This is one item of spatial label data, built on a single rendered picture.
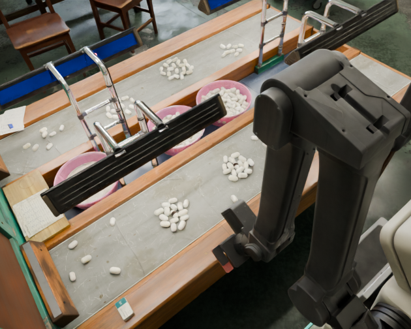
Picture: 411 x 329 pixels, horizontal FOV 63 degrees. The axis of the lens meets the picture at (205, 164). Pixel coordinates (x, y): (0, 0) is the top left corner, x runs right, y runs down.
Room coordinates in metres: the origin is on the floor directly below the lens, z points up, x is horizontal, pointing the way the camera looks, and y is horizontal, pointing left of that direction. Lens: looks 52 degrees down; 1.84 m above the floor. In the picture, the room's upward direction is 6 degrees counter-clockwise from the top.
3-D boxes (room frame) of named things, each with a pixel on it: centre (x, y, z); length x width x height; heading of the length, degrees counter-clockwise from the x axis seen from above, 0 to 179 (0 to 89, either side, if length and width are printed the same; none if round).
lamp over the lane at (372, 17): (1.21, -0.62, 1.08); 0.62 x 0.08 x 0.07; 123
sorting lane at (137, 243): (0.87, -0.21, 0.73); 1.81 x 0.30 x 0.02; 123
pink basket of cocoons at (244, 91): (1.22, -0.12, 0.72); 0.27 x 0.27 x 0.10
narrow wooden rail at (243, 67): (1.29, 0.07, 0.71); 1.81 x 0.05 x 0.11; 123
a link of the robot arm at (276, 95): (0.28, -0.11, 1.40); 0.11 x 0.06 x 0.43; 124
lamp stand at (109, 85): (1.09, 0.45, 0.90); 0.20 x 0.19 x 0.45; 123
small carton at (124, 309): (0.30, 0.29, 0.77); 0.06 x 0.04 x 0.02; 33
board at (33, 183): (0.71, 0.67, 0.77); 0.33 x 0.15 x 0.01; 33
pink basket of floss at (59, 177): (0.83, 0.49, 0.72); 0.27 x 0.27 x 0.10
